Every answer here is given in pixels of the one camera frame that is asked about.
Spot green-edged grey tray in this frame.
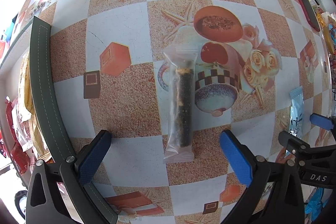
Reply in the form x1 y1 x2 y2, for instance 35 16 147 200
0 15 118 224

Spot dark red snack packet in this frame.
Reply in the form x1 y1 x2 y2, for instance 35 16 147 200
4 98 20 140

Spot red snack packet white print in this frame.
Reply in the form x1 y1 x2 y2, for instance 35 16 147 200
9 140 32 176

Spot pink printed snack packet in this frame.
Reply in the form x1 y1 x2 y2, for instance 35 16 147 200
12 98 36 153

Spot person's right hand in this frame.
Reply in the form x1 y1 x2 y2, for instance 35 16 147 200
304 187 331 215

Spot light blue snack packet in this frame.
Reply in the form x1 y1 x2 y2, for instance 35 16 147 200
287 86 305 139

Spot black wheel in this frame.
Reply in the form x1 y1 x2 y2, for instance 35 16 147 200
14 190 28 216

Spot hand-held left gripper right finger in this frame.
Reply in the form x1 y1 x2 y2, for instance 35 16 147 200
219 130 307 224

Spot gold snack packet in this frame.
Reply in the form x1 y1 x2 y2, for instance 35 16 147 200
17 56 51 161

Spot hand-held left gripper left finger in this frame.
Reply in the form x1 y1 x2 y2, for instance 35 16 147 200
25 130 118 224

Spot clear packet with seaweed roll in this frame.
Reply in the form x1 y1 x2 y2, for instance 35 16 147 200
162 44 198 165

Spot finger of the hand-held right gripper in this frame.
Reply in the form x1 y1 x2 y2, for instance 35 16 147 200
310 113 336 131
278 130 311 159

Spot yellow bag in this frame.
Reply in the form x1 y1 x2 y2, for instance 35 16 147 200
318 11 336 54

